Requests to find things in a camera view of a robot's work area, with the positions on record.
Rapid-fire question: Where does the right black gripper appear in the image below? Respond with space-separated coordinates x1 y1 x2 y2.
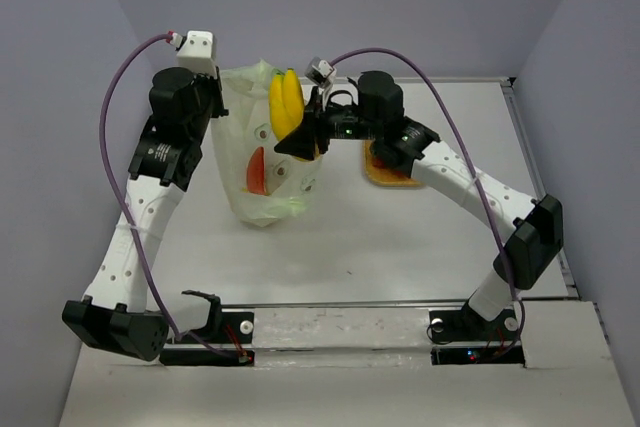
274 87 381 162

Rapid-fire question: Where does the translucent green plastic bag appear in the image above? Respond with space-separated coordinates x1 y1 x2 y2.
210 60 322 227

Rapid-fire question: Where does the yellow fake banana bunch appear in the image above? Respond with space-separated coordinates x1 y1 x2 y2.
268 69 305 141

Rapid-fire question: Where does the red watermelon slice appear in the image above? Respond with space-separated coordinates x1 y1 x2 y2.
246 146 268 196

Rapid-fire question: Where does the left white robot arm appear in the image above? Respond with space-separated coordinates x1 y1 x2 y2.
62 67 228 361

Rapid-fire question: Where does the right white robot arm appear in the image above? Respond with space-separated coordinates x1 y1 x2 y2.
268 71 564 343

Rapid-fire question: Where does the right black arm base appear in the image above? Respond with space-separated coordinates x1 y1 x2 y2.
426 308 525 366

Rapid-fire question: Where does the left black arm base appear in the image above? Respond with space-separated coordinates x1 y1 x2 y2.
159 290 255 367

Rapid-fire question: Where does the orange woven square tray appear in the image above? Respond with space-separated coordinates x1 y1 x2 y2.
362 140 423 189

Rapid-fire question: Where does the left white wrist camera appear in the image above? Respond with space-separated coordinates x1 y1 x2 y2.
176 30 217 78

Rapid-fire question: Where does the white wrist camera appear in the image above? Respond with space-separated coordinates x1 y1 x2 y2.
176 30 217 78
305 57 336 101

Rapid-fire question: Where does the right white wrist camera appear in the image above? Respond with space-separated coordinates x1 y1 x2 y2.
305 57 336 101

